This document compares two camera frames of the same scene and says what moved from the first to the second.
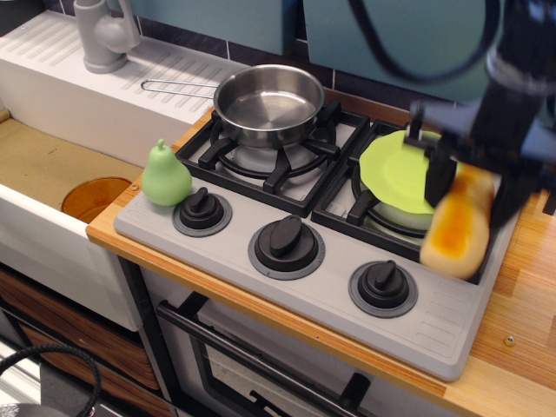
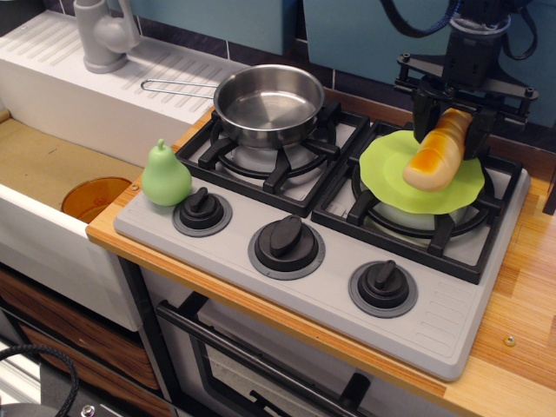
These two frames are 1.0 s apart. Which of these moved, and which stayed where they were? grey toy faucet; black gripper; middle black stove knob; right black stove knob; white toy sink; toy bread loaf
Moved: toy bread loaf; black gripper
Stayed: grey toy faucet; middle black stove knob; white toy sink; right black stove knob
